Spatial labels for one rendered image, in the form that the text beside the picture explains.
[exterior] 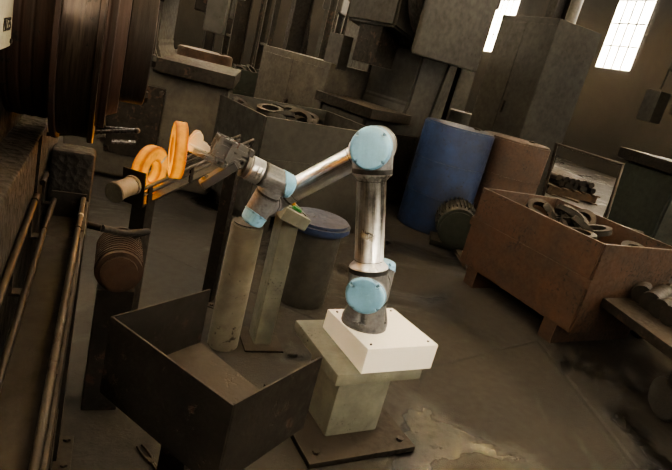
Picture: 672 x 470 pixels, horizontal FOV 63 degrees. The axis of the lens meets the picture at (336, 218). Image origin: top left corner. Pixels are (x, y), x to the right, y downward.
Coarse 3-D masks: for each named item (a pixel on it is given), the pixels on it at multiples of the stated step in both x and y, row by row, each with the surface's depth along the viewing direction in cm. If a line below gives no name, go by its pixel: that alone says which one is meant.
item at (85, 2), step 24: (72, 0) 88; (96, 0) 89; (72, 24) 88; (96, 24) 90; (72, 48) 90; (96, 48) 90; (72, 72) 92; (96, 72) 92; (72, 96) 95; (96, 96) 96; (72, 120) 100
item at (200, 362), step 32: (128, 320) 87; (160, 320) 93; (192, 320) 99; (128, 352) 82; (160, 352) 78; (192, 352) 100; (128, 384) 83; (160, 384) 79; (192, 384) 75; (224, 384) 95; (288, 384) 82; (128, 416) 84; (160, 416) 80; (192, 416) 76; (224, 416) 72; (256, 416) 77; (288, 416) 85; (192, 448) 76; (224, 448) 73; (256, 448) 81
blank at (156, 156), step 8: (144, 152) 163; (152, 152) 164; (160, 152) 169; (136, 160) 162; (144, 160) 162; (152, 160) 166; (160, 160) 170; (136, 168) 161; (144, 168) 163; (152, 168) 172; (160, 168) 172; (152, 176) 172; (160, 176) 173; (160, 184) 174
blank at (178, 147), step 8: (176, 128) 146; (184, 128) 146; (176, 136) 144; (184, 136) 145; (176, 144) 144; (184, 144) 144; (168, 152) 157; (176, 152) 144; (184, 152) 145; (168, 160) 155; (176, 160) 145; (184, 160) 145; (168, 168) 153; (176, 168) 146; (184, 168) 147; (168, 176) 152; (176, 176) 149
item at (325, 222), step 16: (304, 208) 273; (320, 224) 254; (336, 224) 260; (304, 240) 255; (320, 240) 254; (336, 240) 259; (304, 256) 256; (320, 256) 257; (288, 272) 262; (304, 272) 258; (320, 272) 260; (288, 288) 263; (304, 288) 261; (320, 288) 264; (288, 304) 264; (304, 304) 263; (320, 304) 269
